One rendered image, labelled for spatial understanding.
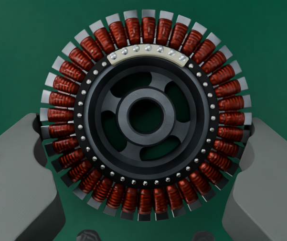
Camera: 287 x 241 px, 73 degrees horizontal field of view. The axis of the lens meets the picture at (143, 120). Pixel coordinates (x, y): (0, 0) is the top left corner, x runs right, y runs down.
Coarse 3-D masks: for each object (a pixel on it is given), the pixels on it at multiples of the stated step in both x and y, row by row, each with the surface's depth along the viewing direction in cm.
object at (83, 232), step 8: (80, 232) 5; (88, 232) 5; (96, 232) 5; (200, 232) 5; (208, 232) 5; (80, 240) 5; (88, 240) 5; (96, 240) 5; (192, 240) 5; (200, 240) 5; (208, 240) 5
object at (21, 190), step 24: (24, 120) 10; (0, 144) 8; (24, 144) 8; (0, 168) 7; (24, 168) 7; (0, 192) 6; (24, 192) 6; (48, 192) 6; (0, 216) 6; (24, 216) 6; (48, 216) 6; (0, 240) 5; (24, 240) 5; (48, 240) 6
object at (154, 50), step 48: (96, 48) 10; (144, 48) 10; (192, 48) 10; (48, 96) 10; (96, 96) 11; (144, 96) 11; (192, 96) 12; (240, 96) 10; (48, 144) 10; (96, 144) 10; (144, 144) 11; (192, 144) 11; (96, 192) 10; (144, 192) 10; (192, 192) 10
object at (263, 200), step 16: (256, 128) 10; (256, 144) 9; (272, 144) 9; (240, 160) 10; (256, 160) 8; (272, 160) 8; (240, 176) 7; (256, 176) 7; (272, 176) 7; (240, 192) 6; (256, 192) 6; (272, 192) 6; (240, 208) 6; (256, 208) 6; (272, 208) 6; (224, 224) 7; (240, 224) 6; (256, 224) 6; (272, 224) 6; (240, 240) 6; (256, 240) 6; (272, 240) 5
